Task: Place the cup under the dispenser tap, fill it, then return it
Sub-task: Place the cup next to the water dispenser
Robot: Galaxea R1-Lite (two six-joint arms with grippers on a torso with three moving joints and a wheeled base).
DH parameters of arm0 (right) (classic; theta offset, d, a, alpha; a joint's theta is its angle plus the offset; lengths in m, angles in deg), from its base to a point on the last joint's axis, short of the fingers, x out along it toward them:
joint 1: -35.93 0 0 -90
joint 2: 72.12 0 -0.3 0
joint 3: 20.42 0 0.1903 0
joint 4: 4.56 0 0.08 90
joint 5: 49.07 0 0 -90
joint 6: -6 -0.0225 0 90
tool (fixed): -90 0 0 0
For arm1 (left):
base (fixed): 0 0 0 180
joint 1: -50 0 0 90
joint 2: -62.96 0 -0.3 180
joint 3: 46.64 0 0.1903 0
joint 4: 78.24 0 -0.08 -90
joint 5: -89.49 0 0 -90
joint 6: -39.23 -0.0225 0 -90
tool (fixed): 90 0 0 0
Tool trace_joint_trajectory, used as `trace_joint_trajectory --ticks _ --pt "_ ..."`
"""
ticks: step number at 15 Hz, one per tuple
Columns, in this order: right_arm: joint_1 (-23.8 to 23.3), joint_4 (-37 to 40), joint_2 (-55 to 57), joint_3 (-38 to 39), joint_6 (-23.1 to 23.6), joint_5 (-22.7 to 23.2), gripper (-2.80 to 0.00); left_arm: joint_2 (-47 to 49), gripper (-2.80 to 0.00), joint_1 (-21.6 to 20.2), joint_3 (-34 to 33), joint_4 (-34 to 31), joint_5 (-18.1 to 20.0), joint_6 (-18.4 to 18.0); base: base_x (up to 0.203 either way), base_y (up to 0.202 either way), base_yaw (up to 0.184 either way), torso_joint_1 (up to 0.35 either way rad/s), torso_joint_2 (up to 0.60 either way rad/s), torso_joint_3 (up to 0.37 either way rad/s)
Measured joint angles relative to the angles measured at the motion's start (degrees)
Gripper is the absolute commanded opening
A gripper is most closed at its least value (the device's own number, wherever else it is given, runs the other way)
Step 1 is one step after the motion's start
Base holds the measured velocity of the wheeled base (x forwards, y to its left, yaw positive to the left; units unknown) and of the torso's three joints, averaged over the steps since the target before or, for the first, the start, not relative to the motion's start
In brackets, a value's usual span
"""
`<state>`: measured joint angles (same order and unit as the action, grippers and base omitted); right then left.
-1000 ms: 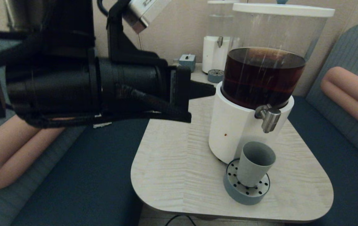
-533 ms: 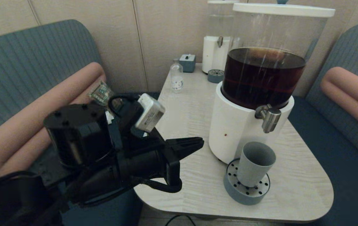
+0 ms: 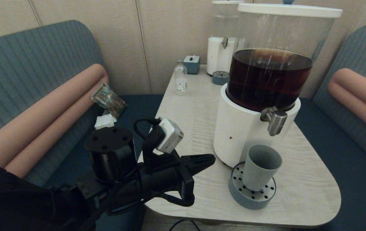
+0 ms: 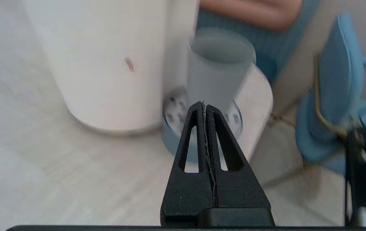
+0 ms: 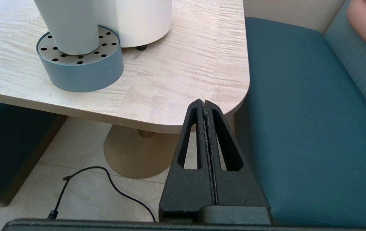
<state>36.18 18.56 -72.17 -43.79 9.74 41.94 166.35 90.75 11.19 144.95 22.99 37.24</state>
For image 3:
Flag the grey plastic cup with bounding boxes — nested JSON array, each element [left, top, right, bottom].
[[242, 144, 283, 192]]

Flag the silver metal dispenser tap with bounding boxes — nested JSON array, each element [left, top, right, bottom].
[[260, 107, 288, 137]]

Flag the large dispenser with dark tea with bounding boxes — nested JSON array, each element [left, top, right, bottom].
[[213, 14, 336, 169]]

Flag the large blue perforated drip tray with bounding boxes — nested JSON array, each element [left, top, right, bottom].
[[228, 161, 277, 210]]

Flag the clear plastic bottle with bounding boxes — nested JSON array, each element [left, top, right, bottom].
[[174, 61, 188, 96]]

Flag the white folded napkin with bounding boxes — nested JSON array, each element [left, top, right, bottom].
[[94, 113, 117, 130]]

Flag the small blue drip tray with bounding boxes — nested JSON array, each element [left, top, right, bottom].
[[212, 71, 230, 86]]

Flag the small blue tissue box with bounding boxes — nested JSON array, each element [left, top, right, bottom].
[[183, 55, 201, 75]]

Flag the green snack packet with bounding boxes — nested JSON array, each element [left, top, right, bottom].
[[90, 83, 127, 120]]

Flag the small white water dispenser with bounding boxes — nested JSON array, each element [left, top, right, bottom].
[[206, 3, 245, 76]]

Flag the blue booth sofa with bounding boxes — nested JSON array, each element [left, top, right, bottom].
[[294, 24, 366, 231], [0, 20, 164, 231]]

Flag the large white dispenser lid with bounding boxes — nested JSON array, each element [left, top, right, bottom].
[[238, 0, 343, 19]]

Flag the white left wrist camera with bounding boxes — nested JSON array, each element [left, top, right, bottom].
[[156, 118, 184, 154]]

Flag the black floor cable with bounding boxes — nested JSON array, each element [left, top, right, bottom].
[[169, 219, 200, 231]]

